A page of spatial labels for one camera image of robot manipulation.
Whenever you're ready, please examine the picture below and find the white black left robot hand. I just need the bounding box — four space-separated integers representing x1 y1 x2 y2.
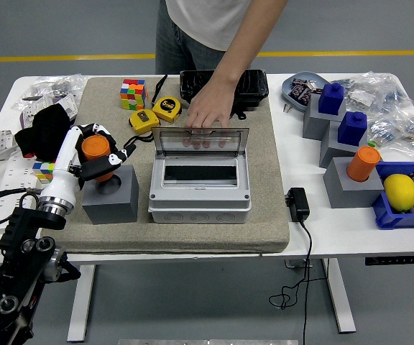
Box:
36 123 138 213

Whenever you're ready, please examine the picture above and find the person's left hand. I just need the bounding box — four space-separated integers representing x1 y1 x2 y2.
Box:
183 77 237 149

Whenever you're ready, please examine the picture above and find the orange cylinder battery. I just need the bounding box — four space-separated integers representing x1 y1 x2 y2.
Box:
80 135 116 183
346 145 382 183

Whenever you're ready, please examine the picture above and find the grey box with clear lid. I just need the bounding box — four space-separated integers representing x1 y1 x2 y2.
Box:
147 127 252 224

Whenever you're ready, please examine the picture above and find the small colourful puzzle cube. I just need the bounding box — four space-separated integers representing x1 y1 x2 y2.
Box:
32 160 57 185

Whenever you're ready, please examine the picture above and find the black cloth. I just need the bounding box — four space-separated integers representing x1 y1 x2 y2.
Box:
14 103 72 162

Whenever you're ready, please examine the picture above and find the yellow tape measure black label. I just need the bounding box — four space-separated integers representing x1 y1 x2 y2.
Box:
152 96 183 124

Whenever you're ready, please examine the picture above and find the white power strip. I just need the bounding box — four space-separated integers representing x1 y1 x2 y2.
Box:
0 154 53 231

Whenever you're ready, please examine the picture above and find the black plastic tray device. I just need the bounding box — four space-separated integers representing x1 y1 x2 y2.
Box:
179 68 270 121

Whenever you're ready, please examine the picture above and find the grey block with round hole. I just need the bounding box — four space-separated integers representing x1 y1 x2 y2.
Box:
81 164 139 226

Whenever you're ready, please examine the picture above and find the white purple package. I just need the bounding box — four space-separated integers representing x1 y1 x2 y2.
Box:
19 95 79 129

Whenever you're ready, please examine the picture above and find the blue-grey dish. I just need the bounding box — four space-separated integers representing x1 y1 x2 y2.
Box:
281 71 332 113

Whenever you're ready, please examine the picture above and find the black table control panel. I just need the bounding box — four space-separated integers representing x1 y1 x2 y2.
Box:
364 254 414 267

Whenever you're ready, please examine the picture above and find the large colourful puzzle cube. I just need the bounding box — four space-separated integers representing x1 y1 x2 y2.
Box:
119 78 149 111

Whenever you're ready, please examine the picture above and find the person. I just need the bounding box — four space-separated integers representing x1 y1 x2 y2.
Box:
155 0 289 75

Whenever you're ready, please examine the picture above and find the clear plastic parts bag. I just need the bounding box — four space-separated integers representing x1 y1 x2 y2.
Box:
11 73 89 112

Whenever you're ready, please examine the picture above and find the white table leg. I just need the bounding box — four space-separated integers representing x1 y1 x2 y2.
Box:
321 257 357 334
66 264 96 342

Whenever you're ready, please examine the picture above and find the grey block holder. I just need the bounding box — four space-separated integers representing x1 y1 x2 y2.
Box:
302 93 347 140
318 120 369 169
323 157 386 209

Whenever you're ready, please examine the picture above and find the blue plastic bin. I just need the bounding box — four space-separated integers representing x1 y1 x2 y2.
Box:
371 160 414 231

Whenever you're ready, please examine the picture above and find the blue block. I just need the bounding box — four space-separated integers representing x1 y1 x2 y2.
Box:
318 82 345 116
337 111 369 147

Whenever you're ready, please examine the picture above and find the black power adapter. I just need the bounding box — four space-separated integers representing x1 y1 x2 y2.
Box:
285 187 311 223

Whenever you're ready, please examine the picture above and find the grey-brown mat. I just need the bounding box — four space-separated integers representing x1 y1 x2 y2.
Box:
40 75 290 255

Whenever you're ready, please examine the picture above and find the yellow lemon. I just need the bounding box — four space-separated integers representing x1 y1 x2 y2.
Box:
383 173 414 212

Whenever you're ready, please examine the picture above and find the clear bag of small parts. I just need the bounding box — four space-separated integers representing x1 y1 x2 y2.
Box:
338 71 414 116
367 107 414 161

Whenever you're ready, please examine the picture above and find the yellow tape measure with strap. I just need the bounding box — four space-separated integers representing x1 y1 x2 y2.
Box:
123 109 160 151

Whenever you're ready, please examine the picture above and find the black adapter cord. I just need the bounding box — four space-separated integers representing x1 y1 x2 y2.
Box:
268 214 328 345

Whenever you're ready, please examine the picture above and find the metal table bracket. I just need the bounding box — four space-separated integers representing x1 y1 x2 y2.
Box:
284 259 314 269

